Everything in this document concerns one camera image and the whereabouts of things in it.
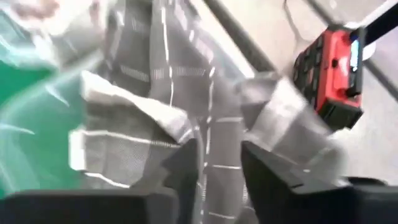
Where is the red and black tool box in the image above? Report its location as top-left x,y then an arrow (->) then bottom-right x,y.
292,24 -> 365,131

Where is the clear plastic bin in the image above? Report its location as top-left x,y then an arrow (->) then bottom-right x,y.
0,0 -> 106,72
0,52 -> 343,194

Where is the white towel with red stripes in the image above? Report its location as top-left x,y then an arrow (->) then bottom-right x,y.
0,0 -> 103,38

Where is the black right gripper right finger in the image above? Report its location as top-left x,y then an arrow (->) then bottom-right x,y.
241,140 -> 353,224

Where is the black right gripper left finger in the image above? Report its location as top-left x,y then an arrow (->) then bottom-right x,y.
141,138 -> 200,224

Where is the grey checked towel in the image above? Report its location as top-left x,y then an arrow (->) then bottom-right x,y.
68,0 -> 341,224

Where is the white and black floor stand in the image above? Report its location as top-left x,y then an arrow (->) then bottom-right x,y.
344,2 -> 398,62

